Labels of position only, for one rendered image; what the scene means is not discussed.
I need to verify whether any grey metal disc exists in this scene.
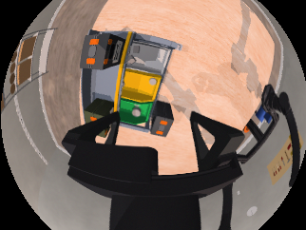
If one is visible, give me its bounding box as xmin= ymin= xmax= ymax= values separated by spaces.
xmin=149 ymin=78 xmax=157 ymax=86

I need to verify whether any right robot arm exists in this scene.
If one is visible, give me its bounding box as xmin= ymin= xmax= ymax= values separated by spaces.
xmin=264 ymin=86 xmax=300 ymax=187

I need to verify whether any green open bin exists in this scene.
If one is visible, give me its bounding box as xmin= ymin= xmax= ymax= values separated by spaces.
xmin=119 ymin=97 xmax=153 ymax=125

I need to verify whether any orange thin bar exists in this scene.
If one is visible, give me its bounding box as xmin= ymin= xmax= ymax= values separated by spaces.
xmin=114 ymin=31 xmax=132 ymax=112

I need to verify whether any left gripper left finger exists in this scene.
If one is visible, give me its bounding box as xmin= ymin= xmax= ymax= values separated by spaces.
xmin=66 ymin=111 xmax=121 ymax=144

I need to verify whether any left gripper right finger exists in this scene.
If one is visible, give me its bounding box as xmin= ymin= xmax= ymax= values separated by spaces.
xmin=190 ymin=111 xmax=245 ymax=171

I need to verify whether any dark olive case with orange latches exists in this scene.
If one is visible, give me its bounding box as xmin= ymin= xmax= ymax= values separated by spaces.
xmin=84 ymin=98 xmax=114 ymax=138

